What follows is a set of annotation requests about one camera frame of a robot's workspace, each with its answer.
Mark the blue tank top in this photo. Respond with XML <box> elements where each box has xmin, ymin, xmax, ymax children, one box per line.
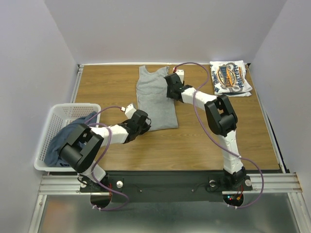
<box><xmin>44</xmin><ymin>111</ymin><xmax>97</xmax><ymax>167</ymax></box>

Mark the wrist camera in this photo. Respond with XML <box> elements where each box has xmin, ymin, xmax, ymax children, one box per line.
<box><xmin>121</xmin><ymin>103</ymin><xmax>136</xmax><ymax>119</ymax></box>
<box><xmin>173</xmin><ymin>69</ymin><xmax>185</xmax><ymax>83</ymax></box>

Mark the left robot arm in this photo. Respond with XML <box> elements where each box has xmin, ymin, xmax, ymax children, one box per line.
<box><xmin>58</xmin><ymin>109</ymin><xmax>151</xmax><ymax>191</ymax></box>

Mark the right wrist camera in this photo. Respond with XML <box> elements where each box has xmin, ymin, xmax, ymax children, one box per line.
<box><xmin>173</xmin><ymin>69</ymin><xmax>185</xmax><ymax>83</ymax></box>

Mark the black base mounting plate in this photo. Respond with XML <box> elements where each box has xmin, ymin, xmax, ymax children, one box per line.
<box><xmin>80</xmin><ymin>170</ymin><xmax>253</xmax><ymax>204</ymax></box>

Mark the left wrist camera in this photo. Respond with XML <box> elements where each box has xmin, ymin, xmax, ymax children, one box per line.
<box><xmin>121</xmin><ymin>103</ymin><xmax>136</xmax><ymax>119</ymax></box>

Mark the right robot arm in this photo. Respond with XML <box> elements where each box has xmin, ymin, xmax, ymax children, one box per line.
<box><xmin>165</xmin><ymin>73</ymin><xmax>246</xmax><ymax>189</ymax></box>

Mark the white plastic laundry basket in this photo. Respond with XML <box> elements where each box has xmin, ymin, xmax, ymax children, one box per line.
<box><xmin>34</xmin><ymin>103</ymin><xmax>101</xmax><ymax>172</ymax></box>

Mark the folded white printed tank top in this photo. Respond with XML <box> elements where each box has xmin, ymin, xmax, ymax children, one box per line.
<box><xmin>210</xmin><ymin>60</ymin><xmax>253</xmax><ymax>97</ymax></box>

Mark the grey tank top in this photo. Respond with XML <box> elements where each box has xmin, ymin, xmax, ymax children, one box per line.
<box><xmin>136</xmin><ymin>66</ymin><xmax>178</xmax><ymax>131</ymax></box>

